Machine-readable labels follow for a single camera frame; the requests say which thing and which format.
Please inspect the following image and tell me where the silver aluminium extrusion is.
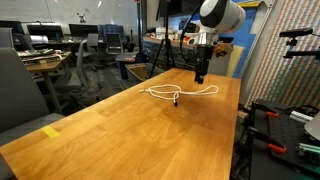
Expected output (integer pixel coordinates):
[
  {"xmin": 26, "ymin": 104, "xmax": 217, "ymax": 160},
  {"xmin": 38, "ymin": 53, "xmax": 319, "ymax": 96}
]
[{"xmin": 289, "ymin": 110, "xmax": 314, "ymax": 124}]

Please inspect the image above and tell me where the blue wall board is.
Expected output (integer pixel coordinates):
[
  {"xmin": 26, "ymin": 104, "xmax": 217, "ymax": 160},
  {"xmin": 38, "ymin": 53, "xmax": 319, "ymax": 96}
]
[{"xmin": 168, "ymin": 0, "xmax": 262, "ymax": 79}]

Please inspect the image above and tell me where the black mesh office chair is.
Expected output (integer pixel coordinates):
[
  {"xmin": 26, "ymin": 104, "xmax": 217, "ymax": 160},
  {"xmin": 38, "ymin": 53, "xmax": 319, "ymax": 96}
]
[{"xmin": 105, "ymin": 33, "xmax": 124, "ymax": 56}]

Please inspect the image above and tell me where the white rope black end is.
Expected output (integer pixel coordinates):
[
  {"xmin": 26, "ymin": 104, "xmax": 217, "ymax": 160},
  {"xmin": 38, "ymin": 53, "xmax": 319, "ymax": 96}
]
[{"xmin": 138, "ymin": 83, "xmax": 220, "ymax": 107}]

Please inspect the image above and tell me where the black camera on mount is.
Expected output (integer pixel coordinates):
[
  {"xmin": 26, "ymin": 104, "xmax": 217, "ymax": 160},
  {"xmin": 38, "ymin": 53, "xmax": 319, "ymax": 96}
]
[{"xmin": 279, "ymin": 27, "xmax": 314, "ymax": 38}]

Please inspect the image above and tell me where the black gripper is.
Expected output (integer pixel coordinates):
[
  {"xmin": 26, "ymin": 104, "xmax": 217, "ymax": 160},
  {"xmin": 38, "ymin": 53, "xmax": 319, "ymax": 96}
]
[{"xmin": 194, "ymin": 44, "xmax": 215, "ymax": 85}]

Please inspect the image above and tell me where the grey storage bin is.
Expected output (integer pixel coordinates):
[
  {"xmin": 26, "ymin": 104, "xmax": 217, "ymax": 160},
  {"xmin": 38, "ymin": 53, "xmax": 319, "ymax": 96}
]
[{"xmin": 124, "ymin": 63, "xmax": 165, "ymax": 86}]

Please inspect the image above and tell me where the black computer monitor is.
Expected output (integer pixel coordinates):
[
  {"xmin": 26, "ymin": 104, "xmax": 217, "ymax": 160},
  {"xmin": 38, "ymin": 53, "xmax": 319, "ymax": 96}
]
[
  {"xmin": 68, "ymin": 23, "xmax": 99, "ymax": 38},
  {"xmin": 0, "ymin": 20, "xmax": 25, "ymax": 36},
  {"xmin": 26, "ymin": 23, "xmax": 64, "ymax": 38}
]

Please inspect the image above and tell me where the beige foam board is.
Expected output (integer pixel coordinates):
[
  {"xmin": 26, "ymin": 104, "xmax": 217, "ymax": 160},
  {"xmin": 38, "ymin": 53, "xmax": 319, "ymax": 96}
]
[{"xmin": 226, "ymin": 45, "xmax": 245, "ymax": 78}]

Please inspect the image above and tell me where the black tripod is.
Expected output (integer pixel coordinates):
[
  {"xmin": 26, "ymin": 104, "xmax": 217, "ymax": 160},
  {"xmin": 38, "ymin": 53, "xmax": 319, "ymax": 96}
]
[{"xmin": 148, "ymin": 0, "xmax": 177, "ymax": 79}]

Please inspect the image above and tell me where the yellow tape patch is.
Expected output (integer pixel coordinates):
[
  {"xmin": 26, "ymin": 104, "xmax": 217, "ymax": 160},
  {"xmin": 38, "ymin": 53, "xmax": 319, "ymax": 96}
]
[{"xmin": 41, "ymin": 125, "xmax": 62, "ymax": 139}]

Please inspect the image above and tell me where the black clamp orange handle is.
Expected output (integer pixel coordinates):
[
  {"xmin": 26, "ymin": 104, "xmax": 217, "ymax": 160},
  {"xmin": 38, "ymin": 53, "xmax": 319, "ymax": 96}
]
[
  {"xmin": 248, "ymin": 101, "xmax": 280, "ymax": 119},
  {"xmin": 244, "ymin": 126, "xmax": 288, "ymax": 155}
]

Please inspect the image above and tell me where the grey drawer cabinet wooden top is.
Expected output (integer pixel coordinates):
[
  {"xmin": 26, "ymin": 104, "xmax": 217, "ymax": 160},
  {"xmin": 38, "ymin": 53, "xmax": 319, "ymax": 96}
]
[{"xmin": 142, "ymin": 36, "xmax": 234, "ymax": 77}]

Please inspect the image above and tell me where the green metal rail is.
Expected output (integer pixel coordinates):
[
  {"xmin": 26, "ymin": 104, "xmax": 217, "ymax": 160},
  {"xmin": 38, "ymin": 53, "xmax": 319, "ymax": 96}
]
[{"xmin": 298, "ymin": 142, "xmax": 320, "ymax": 155}]

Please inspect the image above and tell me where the grey swivel office chair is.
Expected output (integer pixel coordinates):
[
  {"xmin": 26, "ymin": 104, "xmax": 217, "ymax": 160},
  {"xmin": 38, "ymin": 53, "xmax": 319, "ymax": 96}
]
[{"xmin": 54, "ymin": 33, "xmax": 101, "ymax": 104}]

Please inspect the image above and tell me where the wooden office desk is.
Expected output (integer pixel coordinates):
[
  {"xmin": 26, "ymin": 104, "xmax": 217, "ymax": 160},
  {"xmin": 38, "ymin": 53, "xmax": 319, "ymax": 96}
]
[{"xmin": 24, "ymin": 50, "xmax": 73, "ymax": 114}]

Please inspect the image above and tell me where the large grey office chair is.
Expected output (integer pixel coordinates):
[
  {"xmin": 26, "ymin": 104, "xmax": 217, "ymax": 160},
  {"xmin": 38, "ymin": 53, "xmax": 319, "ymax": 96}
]
[{"xmin": 0, "ymin": 47, "xmax": 65, "ymax": 180}]

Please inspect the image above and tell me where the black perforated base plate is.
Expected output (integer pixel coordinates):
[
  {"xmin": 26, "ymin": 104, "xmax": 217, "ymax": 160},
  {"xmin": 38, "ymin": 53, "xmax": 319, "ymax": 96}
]
[{"xmin": 248, "ymin": 98, "xmax": 320, "ymax": 180}]

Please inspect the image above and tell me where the cardboard box in bin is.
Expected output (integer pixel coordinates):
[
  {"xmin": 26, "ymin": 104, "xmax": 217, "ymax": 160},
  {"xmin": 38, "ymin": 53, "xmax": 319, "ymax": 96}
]
[{"xmin": 128, "ymin": 63, "xmax": 148, "ymax": 80}]

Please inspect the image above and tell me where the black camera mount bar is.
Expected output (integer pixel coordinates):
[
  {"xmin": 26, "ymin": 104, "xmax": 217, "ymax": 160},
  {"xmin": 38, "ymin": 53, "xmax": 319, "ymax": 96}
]
[{"xmin": 283, "ymin": 37, "xmax": 320, "ymax": 60}]

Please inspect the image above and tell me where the yellow bar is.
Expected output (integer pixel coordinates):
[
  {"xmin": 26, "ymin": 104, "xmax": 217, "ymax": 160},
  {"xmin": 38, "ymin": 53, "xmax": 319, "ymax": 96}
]
[{"xmin": 238, "ymin": 0, "xmax": 260, "ymax": 9}]

